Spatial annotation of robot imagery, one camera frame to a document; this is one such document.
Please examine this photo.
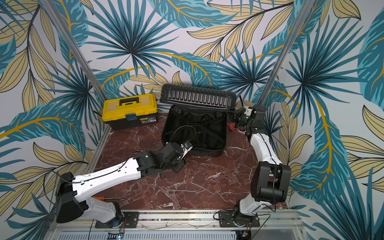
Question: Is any black ribbed hard-shell suitcase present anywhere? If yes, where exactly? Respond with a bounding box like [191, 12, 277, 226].
[160, 84, 237, 157]

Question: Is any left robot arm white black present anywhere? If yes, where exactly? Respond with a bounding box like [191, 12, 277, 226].
[55, 141, 193, 227]

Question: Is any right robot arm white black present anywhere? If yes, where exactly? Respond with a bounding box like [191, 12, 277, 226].
[233, 105, 292, 227]

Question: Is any red pipe wrench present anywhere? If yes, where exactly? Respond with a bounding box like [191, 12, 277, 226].
[228, 123, 236, 131]

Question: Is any yellow and black toolbox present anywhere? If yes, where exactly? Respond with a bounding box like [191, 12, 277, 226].
[102, 94, 158, 131]

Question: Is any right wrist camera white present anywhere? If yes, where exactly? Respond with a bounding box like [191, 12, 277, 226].
[245, 108, 253, 117]

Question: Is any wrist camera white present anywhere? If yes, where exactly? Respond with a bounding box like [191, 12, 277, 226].
[180, 141, 193, 160]
[245, 108, 253, 117]

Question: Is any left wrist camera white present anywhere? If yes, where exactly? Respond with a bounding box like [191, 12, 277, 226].
[180, 141, 193, 160]

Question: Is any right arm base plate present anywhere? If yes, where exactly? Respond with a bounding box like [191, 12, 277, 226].
[217, 210, 260, 228]

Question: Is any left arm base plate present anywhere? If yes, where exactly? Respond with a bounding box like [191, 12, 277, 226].
[95, 212, 139, 229]

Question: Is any orange handled screwdriver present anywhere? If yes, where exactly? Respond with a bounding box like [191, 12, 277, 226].
[93, 196, 124, 201]

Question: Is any right aluminium corner post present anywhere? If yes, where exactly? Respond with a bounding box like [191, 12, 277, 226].
[253, 0, 315, 114]

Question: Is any aluminium corner post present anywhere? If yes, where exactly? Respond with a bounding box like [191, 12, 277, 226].
[253, 0, 315, 114]
[40, 0, 106, 102]

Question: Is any left aluminium corner post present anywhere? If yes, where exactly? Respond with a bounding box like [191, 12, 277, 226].
[40, 0, 106, 102]

